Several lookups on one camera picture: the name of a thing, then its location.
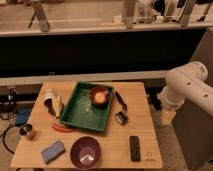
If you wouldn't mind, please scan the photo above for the purple plastic bowl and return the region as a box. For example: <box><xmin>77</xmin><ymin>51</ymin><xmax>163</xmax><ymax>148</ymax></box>
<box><xmin>70</xmin><ymin>136</ymin><xmax>101</xmax><ymax>170</ymax></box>

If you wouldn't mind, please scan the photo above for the cream wooden utensil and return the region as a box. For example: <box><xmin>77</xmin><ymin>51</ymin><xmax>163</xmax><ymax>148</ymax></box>
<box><xmin>56</xmin><ymin>96</ymin><xmax>63</xmax><ymax>118</ymax></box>

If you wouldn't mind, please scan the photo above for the green plastic tray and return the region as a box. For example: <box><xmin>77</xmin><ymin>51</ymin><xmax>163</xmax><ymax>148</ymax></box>
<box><xmin>60</xmin><ymin>82</ymin><xmax>114</xmax><ymax>132</ymax></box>

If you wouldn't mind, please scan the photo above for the blue object beside table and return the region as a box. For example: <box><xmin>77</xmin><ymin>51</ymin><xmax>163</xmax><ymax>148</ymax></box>
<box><xmin>15</xmin><ymin>108</ymin><xmax>31</xmax><ymax>126</ymax></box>

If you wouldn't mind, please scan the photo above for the black cable on floor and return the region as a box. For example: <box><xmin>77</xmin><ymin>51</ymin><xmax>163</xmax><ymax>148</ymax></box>
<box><xmin>1</xmin><ymin>123</ymin><xmax>22</xmax><ymax>155</ymax></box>

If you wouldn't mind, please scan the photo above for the red orange utensil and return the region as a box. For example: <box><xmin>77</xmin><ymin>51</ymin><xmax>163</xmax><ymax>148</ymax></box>
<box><xmin>52</xmin><ymin>124</ymin><xmax>74</xmax><ymax>133</ymax></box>

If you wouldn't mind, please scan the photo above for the red bowl with food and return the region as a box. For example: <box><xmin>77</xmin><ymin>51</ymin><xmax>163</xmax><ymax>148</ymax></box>
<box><xmin>90</xmin><ymin>86</ymin><xmax>110</xmax><ymax>106</ymax></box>

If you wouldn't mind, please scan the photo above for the silver metal cup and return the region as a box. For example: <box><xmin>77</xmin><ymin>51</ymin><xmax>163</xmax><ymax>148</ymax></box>
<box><xmin>19</xmin><ymin>124</ymin><xmax>36</xmax><ymax>140</ymax></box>

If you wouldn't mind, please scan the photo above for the black remote control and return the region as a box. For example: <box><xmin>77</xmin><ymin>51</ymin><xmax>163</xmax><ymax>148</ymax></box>
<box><xmin>129</xmin><ymin>136</ymin><xmax>141</xmax><ymax>161</ymax></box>

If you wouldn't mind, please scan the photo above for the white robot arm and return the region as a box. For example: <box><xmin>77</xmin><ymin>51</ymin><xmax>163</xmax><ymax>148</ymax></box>
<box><xmin>159</xmin><ymin>61</ymin><xmax>213</xmax><ymax>117</ymax></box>

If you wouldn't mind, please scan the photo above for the blue sponge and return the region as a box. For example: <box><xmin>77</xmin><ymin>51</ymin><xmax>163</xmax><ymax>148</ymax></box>
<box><xmin>41</xmin><ymin>141</ymin><xmax>65</xmax><ymax>164</ymax></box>

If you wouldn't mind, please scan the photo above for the black handled brush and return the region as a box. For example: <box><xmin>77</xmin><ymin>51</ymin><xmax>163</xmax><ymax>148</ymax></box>
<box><xmin>115</xmin><ymin>92</ymin><xmax>129</xmax><ymax>125</ymax></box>

